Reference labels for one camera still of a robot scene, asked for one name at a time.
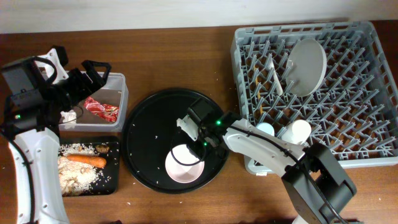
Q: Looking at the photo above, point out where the white tissue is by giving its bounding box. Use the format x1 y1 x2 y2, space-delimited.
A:
60 110 77 129

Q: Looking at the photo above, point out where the red snack wrapper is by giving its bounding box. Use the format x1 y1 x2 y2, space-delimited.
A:
84 97 119 123

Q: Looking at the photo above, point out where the pink bowl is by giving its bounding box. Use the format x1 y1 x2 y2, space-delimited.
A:
165 144 205 184

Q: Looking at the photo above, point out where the light blue cup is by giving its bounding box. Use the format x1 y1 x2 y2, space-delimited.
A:
256 123 275 136

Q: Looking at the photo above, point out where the brown food chunk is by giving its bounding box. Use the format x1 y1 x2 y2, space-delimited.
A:
95 144 109 154

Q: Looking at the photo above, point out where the orange carrot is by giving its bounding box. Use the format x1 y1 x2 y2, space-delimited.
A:
66 154 106 168

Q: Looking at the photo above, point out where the food scraps and rice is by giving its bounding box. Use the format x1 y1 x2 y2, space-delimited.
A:
58 142 119 197

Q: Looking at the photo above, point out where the cream white cup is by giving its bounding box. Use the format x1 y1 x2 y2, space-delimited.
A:
281 119 312 145

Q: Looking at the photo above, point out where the white plastic fork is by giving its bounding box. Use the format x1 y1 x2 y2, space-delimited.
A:
269 60 283 96

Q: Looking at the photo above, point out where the grey plate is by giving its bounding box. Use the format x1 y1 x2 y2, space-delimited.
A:
285 39 327 97

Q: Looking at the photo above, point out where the wooden chopstick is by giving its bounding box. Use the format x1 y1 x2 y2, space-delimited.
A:
254 67 263 115

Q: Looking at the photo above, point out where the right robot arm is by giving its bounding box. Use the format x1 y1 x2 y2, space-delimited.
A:
178 112 357 223

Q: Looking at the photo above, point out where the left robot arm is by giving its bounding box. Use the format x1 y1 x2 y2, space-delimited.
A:
1 56 111 223

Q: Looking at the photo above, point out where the grey dishwasher rack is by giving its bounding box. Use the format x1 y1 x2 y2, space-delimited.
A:
231 22 397 168

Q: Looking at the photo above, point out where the clear plastic bin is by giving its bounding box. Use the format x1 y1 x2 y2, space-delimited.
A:
59 73 129 133

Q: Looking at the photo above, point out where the round black serving tray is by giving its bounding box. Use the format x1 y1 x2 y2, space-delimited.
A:
121 88 229 194

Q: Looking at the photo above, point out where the black rectangular tray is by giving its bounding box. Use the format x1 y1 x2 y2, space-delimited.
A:
57 136 121 197

